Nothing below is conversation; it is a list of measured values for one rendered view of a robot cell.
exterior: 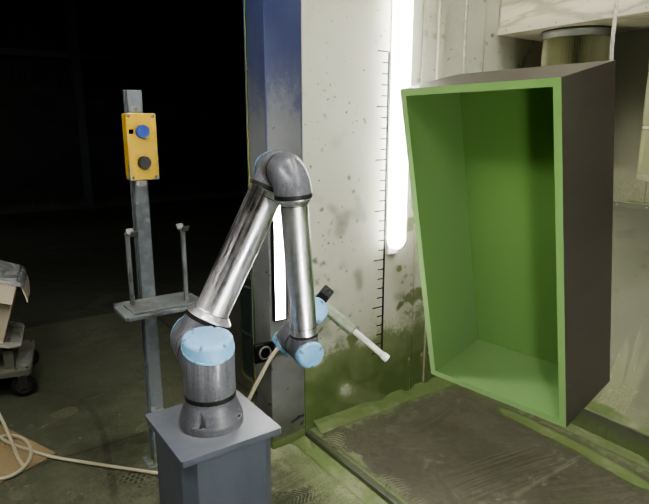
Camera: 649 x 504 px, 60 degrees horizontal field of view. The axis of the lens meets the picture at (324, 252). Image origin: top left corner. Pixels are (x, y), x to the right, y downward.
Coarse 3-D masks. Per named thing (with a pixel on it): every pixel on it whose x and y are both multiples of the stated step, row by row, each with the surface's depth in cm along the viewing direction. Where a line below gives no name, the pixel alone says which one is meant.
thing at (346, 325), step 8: (328, 304) 222; (328, 312) 222; (336, 312) 222; (336, 320) 222; (344, 320) 222; (344, 328) 222; (352, 328) 222; (360, 336) 223; (368, 344) 223; (376, 352) 223; (384, 352) 223; (384, 360) 222
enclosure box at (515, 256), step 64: (576, 64) 182; (448, 128) 223; (512, 128) 212; (576, 128) 167; (448, 192) 229; (512, 192) 221; (576, 192) 174; (448, 256) 236; (512, 256) 232; (576, 256) 181; (448, 320) 244; (512, 320) 243; (576, 320) 189; (512, 384) 225; (576, 384) 197
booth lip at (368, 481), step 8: (312, 432) 273; (312, 440) 270; (320, 440) 266; (328, 448) 260; (336, 456) 254; (344, 464) 249; (352, 464) 247; (352, 472) 244; (360, 472) 242; (360, 480) 240; (368, 480) 236; (376, 488) 232; (384, 496) 227; (392, 496) 226
